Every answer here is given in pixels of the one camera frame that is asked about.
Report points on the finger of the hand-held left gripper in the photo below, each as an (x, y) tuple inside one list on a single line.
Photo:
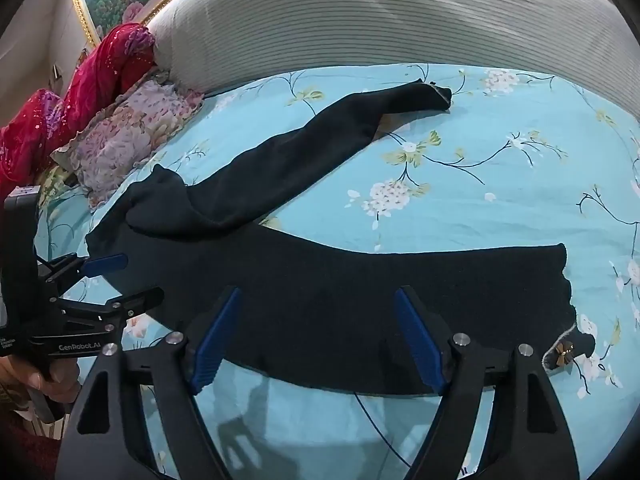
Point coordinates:
[(140, 302), (107, 262)]

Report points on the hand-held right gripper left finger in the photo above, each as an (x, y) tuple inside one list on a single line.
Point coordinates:
[(215, 335)]

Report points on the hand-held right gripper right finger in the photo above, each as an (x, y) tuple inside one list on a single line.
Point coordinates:
[(420, 340)]

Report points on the black pants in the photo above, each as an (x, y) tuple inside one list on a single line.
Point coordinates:
[(325, 300)]

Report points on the person's left forearm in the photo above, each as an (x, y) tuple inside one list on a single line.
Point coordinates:
[(25, 450)]

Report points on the person's left hand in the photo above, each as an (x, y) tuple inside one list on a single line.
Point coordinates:
[(32, 380)]

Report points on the floral pillow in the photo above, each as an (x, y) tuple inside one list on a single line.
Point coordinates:
[(130, 135)]

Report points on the turquoise floral bed sheet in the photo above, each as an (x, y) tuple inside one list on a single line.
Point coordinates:
[(500, 210)]

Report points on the red sequined cloth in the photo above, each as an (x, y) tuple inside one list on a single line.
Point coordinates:
[(100, 75)]

